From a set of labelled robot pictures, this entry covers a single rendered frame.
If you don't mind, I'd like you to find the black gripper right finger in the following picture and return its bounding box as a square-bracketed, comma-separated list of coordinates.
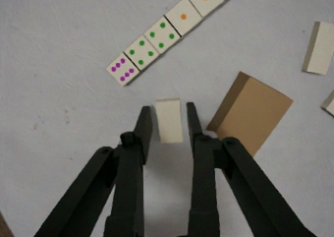
[187, 102, 317, 237]

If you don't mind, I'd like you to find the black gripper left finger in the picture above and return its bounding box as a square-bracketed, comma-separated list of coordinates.
[33, 105, 153, 237]

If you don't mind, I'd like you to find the brown rectangular box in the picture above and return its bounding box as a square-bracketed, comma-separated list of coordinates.
[205, 71, 294, 157]

